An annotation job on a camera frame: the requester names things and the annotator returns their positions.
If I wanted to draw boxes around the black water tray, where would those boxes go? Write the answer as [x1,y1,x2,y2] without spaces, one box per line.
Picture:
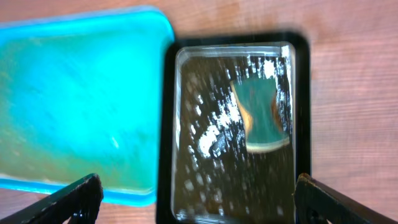
[155,30,311,223]

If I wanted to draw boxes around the green yellow sponge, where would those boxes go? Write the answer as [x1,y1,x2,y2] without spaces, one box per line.
[229,77,290,154]

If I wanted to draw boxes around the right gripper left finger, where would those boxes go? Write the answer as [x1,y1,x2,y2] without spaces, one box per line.
[1,174,103,224]

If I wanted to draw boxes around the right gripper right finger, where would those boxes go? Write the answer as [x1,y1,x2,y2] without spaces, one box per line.
[294,173,397,224]

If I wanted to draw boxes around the teal plastic tray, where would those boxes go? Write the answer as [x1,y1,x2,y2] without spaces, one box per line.
[1,6,175,207]

